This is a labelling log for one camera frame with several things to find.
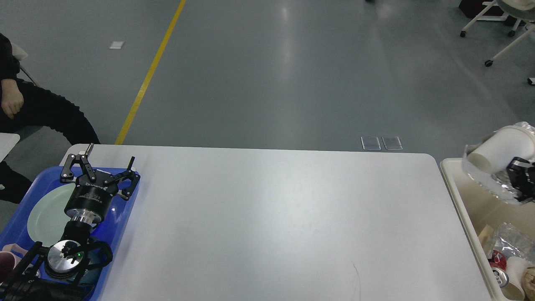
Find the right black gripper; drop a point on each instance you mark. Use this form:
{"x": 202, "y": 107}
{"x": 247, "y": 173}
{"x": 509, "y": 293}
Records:
{"x": 522, "y": 178}

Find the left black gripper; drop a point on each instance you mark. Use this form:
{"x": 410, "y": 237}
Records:
{"x": 92, "y": 195}

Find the small foil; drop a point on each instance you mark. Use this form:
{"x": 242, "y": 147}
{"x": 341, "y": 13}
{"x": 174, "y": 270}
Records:
{"x": 498, "y": 184}

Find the white paper cup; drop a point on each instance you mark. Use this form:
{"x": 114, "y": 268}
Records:
{"x": 515, "y": 270}
{"x": 500, "y": 149}

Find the light green plate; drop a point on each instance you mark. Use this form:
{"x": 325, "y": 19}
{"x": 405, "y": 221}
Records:
{"x": 48, "y": 219}

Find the aluminium foil sheet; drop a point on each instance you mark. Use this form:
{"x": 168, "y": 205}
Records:
{"x": 512, "y": 242}

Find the large brown paper bag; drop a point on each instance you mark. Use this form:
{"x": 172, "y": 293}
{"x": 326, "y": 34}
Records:
{"x": 486, "y": 238}

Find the red snack wrapper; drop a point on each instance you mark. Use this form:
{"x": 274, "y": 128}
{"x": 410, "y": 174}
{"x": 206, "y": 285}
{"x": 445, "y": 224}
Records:
{"x": 498, "y": 263}

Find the pink home mug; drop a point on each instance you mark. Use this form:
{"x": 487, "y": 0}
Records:
{"x": 10, "y": 256}

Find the brown paper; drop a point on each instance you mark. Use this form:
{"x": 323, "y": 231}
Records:
{"x": 528, "y": 283}

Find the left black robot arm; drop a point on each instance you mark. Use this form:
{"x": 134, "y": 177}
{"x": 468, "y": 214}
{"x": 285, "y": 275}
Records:
{"x": 64, "y": 233}

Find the beige plastic bin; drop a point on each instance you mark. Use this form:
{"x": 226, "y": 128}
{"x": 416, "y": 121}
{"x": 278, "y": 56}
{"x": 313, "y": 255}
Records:
{"x": 478, "y": 208}

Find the dark teal home mug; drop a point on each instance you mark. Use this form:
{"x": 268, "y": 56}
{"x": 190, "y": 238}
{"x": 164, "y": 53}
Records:
{"x": 95, "y": 256}

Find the white chair base right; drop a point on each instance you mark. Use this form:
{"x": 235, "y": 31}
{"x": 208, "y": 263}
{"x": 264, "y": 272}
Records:
{"x": 515, "y": 17}

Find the white side table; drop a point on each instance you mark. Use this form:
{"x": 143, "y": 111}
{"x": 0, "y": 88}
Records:
{"x": 7, "y": 142}

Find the blue plastic tray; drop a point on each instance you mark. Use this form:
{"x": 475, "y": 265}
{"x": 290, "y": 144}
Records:
{"x": 110, "y": 230}

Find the seated person in black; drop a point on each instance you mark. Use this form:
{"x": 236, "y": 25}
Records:
{"x": 24, "y": 104}

